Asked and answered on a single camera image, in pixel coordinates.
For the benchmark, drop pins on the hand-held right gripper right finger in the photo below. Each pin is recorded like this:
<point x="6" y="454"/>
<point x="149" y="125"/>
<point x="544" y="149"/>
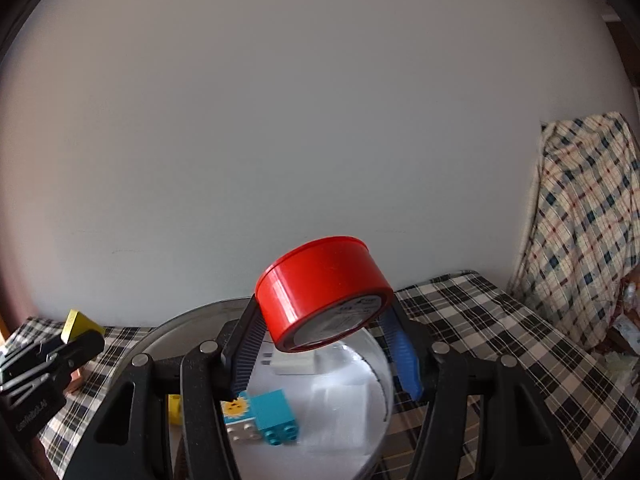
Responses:
<point x="405" y="355"/>

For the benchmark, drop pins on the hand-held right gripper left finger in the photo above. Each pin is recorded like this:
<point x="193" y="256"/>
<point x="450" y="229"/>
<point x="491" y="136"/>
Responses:
<point x="245" y="355"/>

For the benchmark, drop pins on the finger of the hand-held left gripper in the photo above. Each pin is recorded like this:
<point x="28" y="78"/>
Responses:
<point x="52" y="346"/>
<point x="85" y="347"/>

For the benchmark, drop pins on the small yellow block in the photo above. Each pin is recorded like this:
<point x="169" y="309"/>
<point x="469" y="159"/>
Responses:
<point x="77" y="322"/>

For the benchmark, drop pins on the white charger adapter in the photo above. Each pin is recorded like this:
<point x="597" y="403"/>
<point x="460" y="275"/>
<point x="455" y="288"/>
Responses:
<point x="295" y="362"/>

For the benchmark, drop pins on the blue cartoon round tin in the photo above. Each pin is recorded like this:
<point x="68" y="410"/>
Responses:
<point x="167" y="330"/>

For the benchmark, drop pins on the red tape roll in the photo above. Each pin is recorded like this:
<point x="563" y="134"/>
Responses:
<point x="320" y="280"/>

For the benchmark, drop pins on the teal toy brick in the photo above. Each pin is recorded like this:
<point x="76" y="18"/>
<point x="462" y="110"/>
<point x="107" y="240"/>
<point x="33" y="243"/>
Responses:
<point x="272" y="412"/>

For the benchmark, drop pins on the white toy brick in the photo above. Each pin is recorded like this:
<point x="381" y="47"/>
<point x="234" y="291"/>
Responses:
<point x="242" y="431"/>

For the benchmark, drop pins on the black white plaid blanket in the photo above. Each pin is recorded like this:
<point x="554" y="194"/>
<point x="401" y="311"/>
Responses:
<point x="475" y="320"/>

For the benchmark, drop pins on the beige checked cloth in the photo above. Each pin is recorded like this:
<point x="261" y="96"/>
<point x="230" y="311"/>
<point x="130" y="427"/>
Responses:
<point x="575" y="210"/>

